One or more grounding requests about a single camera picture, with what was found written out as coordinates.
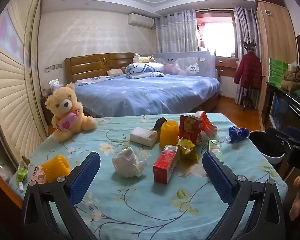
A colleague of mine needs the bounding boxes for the phone with pink case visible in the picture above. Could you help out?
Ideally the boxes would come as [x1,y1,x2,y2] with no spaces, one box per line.
[30,165,46,184]

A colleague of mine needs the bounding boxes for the gold snack wrapper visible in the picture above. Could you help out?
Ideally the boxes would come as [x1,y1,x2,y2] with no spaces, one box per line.
[176,138,200,162]

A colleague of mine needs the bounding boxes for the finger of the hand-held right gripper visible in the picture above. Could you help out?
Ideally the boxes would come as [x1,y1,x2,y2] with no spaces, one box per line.
[265,127,300,155]
[285,127,300,144]

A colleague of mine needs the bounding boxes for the bed with blue sheet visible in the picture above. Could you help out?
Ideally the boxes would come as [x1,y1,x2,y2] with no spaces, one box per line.
[72,74,222,118]

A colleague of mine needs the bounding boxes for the wooden desk with drawers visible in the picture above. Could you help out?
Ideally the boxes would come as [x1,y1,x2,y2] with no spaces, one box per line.
[215,56,239,77]

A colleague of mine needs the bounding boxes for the dark wrapper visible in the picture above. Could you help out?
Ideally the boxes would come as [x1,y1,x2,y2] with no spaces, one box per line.
[150,117,167,133]

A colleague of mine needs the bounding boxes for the white foam net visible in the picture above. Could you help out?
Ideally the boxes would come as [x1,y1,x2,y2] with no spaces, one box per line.
[129,127,158,147]

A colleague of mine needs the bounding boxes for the white tissue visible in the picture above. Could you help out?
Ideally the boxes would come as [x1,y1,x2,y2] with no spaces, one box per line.
[112,147,147,178]

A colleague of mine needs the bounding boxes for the small green carton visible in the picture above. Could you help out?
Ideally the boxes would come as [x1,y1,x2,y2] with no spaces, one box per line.
[208,140,225,165]

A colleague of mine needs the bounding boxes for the dark red coat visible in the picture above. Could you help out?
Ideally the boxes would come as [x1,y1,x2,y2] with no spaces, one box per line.
[234,51,262,89]

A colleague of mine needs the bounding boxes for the folded blue and white quilt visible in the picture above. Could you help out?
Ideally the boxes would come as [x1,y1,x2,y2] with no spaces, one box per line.
[125,62,166,79]

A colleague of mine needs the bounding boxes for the floral turquoise tablecloth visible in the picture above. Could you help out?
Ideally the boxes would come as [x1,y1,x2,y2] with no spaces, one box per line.
[9,112,288,240]

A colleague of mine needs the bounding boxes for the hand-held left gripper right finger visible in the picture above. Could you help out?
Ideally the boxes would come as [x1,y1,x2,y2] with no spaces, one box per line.
[202,151,287,240]

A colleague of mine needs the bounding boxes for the wooden headboard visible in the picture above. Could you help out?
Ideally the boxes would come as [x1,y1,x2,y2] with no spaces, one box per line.
[64,52,135,85]

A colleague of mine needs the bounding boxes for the wooden nightstand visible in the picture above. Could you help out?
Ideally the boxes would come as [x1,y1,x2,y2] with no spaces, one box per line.
[41,96,55,125]

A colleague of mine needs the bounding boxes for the pink pillow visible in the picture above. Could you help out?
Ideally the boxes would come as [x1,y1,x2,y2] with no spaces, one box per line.
[106,68,124,77]

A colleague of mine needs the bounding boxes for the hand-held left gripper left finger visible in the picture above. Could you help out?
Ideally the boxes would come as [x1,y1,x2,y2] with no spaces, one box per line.
[21,151,102,240]

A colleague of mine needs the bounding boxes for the wooden wardrobe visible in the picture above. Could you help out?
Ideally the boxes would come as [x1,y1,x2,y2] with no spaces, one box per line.
[254,0,299,125]

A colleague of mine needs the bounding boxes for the flat yellow foam net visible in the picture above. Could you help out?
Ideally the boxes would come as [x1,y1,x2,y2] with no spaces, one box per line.
[41,154,72,182]

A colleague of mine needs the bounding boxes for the tall yellow foam net sleeve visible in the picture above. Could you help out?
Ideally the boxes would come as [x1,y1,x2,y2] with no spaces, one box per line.
[159,120,179,148]

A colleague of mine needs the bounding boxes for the white bin with black liner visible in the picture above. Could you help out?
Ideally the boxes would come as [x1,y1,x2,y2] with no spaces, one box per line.
[249,130,287,164]

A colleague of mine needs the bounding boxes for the stack of green boxes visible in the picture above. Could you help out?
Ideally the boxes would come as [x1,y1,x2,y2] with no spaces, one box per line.
[267,57,289,88]

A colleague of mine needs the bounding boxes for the blue wrapper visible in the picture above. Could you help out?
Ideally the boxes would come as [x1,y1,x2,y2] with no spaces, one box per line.
[226,126,250,143]

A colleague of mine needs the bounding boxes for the person's right hand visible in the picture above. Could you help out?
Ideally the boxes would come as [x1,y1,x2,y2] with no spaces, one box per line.
[289,173,300,221]

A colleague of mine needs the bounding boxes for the grey patterned curtain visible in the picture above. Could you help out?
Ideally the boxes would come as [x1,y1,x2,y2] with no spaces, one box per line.
[234,6,259,105]
[155,10,198,54]

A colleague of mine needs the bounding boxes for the wooden coat rack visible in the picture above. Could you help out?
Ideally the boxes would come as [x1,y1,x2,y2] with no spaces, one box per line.
[241,38,257,110]

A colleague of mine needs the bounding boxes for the cream louvered closet doors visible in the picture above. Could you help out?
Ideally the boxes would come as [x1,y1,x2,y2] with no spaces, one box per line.
[0,0,49,165]

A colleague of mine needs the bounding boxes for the green wrapper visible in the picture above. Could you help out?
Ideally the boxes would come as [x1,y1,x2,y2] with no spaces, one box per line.
[16,156,30,183]

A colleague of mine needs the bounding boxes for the brown fluffy cloth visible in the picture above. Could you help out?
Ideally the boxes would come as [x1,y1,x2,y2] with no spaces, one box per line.
[280,65,300,94]

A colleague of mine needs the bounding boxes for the red snack bag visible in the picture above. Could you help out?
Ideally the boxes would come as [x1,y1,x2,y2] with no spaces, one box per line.
[178,114,203,145]

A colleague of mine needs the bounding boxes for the beige teddy bear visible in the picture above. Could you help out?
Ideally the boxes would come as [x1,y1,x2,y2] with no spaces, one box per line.
[44,83,98,142]

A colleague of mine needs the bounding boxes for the red carton box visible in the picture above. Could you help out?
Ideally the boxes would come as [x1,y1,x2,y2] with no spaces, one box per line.
[153,144,179,184]

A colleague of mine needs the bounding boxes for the white air conditioner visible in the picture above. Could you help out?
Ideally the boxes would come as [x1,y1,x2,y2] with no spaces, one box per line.
[127,13,155,28]

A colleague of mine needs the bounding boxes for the yellow plush toy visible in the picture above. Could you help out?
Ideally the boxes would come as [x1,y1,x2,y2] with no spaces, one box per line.
[132,53,156,64]

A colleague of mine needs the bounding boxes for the grey mesh bed rail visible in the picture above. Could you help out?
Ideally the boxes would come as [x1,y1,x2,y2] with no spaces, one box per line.
[152,51,217,77]

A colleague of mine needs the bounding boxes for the black cabinet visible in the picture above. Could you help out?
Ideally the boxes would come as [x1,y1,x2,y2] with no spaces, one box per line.
[261,81,300,135]

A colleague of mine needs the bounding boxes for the pink plush toys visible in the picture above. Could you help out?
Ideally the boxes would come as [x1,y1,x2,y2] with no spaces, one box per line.
[164,64,188,75]

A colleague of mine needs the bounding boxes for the wall switch panel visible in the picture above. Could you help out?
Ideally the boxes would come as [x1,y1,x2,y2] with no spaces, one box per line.
[45,64,63,72]

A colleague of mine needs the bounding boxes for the orange and white plastic bag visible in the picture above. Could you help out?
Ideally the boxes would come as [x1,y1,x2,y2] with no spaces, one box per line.
[190,110,218,139]

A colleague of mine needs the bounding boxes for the window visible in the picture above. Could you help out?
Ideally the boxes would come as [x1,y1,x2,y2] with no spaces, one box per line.
[197,11,237,57]

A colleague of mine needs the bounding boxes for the blue pillow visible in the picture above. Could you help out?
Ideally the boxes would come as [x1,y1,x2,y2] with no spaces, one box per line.
[74,76,114,86]

